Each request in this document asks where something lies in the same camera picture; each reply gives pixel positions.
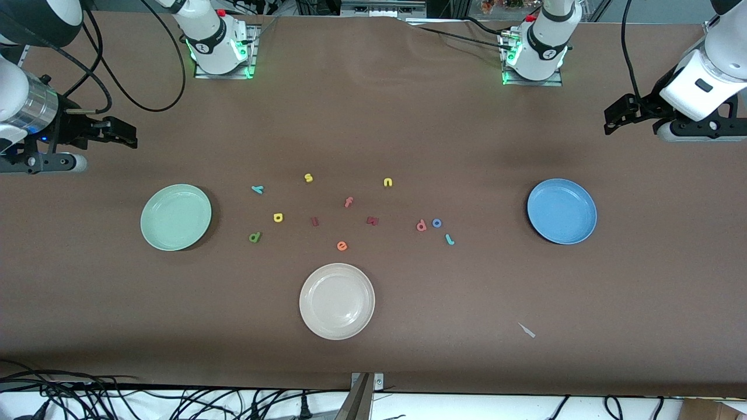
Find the blue plate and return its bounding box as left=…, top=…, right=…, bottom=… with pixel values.
left=527, top=178, right=598, bottom=245

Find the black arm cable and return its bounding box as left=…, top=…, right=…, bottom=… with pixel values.
left=620, top=0, right=645, bottom=106
left=55, top=0, right=187, bottom=114

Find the brown table cover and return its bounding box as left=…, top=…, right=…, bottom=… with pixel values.
left=0, top=10, right=747, bottom=398

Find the black base cable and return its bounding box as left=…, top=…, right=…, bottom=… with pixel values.
left=416, top=25, right=505, bottom=50
left=464, top=16, right=514, bottom=36

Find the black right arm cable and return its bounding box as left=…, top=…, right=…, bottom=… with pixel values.
left=55, top=0, right=187, bottom=114

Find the cardboard box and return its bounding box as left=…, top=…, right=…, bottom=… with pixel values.
left=680, top=398, right=747, bottom=420

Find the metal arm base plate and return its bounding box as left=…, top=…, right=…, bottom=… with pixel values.
left=501, top=29, right=564, bottom=87
left=194, top=24, right=260, bottom=79

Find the beige plate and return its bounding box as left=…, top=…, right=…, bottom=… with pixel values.
left=299, top=263, right=376, bottom=341

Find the silver metal bracket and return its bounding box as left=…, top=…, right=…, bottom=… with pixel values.
left=351, top=372, right=385, bottom=391

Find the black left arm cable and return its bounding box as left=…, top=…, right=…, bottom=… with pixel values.
left=620, top=0, right=645, bottom=106

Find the green plate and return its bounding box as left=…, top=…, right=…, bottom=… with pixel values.
left=140, top=184, right=212, bottom=251

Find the grey power strip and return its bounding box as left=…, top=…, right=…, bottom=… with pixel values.
left=340, top=0, right=427, bottom=16

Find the grey metal beam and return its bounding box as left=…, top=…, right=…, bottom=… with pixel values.
left=334, top=373, right=374, bottom=420

